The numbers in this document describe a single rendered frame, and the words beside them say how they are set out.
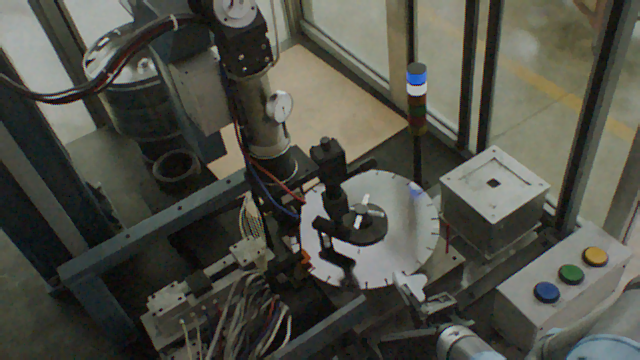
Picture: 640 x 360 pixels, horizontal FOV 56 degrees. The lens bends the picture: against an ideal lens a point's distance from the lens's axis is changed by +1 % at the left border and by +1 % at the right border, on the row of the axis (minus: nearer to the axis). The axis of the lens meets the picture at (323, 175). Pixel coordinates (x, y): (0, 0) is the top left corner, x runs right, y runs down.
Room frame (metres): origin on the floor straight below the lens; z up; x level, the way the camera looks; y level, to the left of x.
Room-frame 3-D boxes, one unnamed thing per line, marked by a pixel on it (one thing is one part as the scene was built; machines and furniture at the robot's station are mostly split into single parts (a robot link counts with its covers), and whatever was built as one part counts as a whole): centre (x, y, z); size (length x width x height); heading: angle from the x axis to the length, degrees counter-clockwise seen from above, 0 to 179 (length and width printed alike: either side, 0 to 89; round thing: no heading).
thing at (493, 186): (0.91, -0.39, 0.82); 0.18 x 0.18 x 0.15; 26
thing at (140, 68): (1.43, 0.43, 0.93); 0.31 x 0.31 x 0.36
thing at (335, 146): (0.76, -0.01, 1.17); 0.06 x 0.05 x 0.20; 107
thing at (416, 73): (1.06, -0.25, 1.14); 0.05 x 0.04 x 0.03; 26
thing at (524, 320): (0.65, -0.46, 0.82); 0.28 x 0.11 x 0.15; 116
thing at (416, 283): (0.64, -0.13, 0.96); 0.09 x 0.06 x 0.03; 15
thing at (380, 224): (0.82, -0.07, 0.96); 0.11 x 0.11 x 0.03
